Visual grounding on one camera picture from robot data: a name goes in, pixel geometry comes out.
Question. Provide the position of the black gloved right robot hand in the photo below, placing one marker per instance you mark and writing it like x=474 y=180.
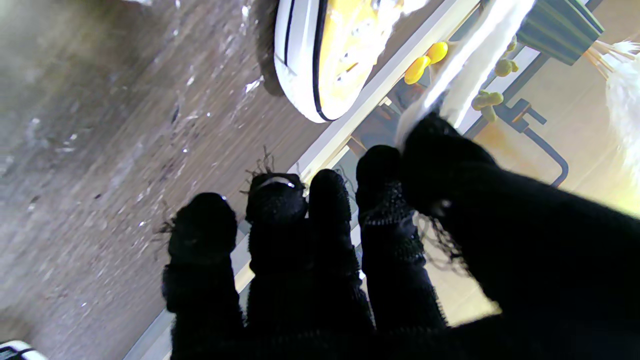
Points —
x=500 y=250

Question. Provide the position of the orange canvas sneaker with laces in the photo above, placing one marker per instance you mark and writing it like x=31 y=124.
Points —
x=300 y=60

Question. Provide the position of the long white shoelace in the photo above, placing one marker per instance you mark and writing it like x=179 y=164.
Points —
x=475 y=55

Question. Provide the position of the yellow oval fruit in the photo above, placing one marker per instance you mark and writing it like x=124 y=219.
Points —
x=416 y=71
x=437 y=52

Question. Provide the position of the black kitchen faucet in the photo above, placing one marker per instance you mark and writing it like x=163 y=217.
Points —
x=520 y=117

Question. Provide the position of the white pampas grass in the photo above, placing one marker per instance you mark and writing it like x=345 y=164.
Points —
x=625 y=100

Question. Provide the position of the yellow cactus ornament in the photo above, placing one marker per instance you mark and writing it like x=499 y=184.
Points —
x=487 y=100

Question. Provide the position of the dark green ribbed vase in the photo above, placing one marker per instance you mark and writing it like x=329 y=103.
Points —
x=555 y=30

